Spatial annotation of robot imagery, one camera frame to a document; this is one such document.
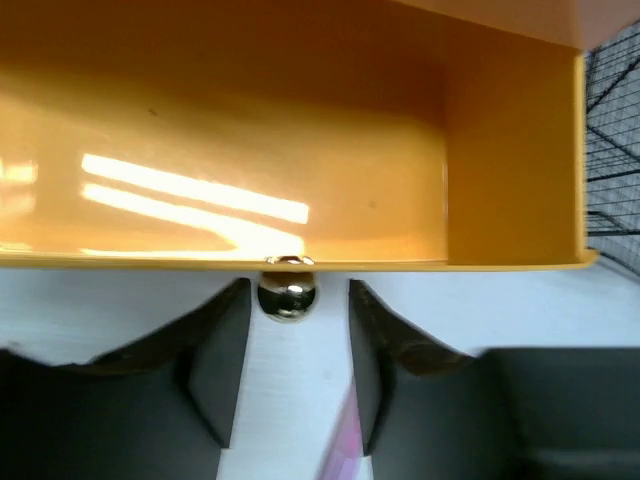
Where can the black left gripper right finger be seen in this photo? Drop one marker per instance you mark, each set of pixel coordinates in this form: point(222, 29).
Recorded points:
point(429, 411)

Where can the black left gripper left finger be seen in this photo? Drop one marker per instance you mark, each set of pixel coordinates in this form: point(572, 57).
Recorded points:
point(159, 407)

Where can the pink highlighter pen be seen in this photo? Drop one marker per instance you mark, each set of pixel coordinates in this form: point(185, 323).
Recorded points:
point(345, 456)

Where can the round white drawer cabinet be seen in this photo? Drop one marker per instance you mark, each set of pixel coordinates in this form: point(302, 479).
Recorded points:
point(292, 137)

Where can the black wire mesh organizer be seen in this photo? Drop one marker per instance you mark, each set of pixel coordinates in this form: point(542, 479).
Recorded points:
point(612, 148)

